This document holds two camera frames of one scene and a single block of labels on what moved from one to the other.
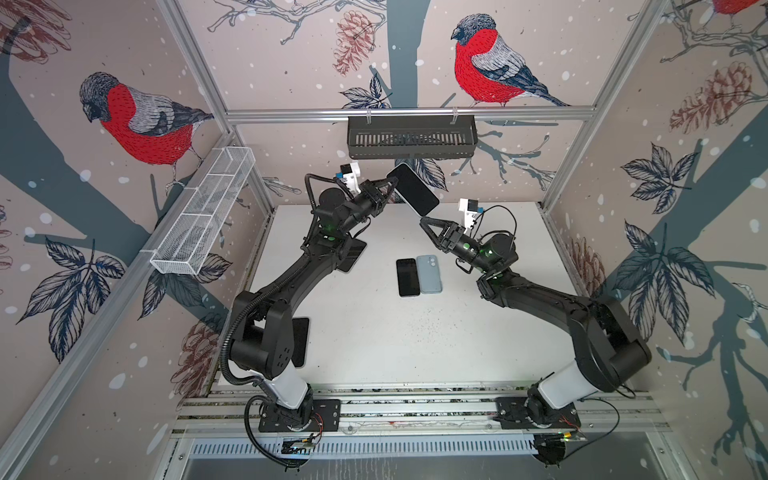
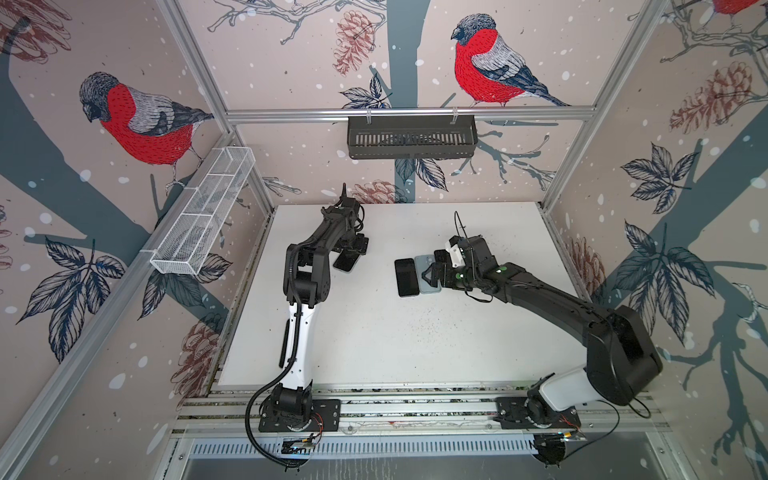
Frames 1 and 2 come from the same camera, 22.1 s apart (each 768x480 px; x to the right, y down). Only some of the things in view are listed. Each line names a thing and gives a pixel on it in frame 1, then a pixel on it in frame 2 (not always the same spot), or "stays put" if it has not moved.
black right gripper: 454,240 -> 446,280
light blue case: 429,275 stays put
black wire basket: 376,139 stays put
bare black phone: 407,277 stays put
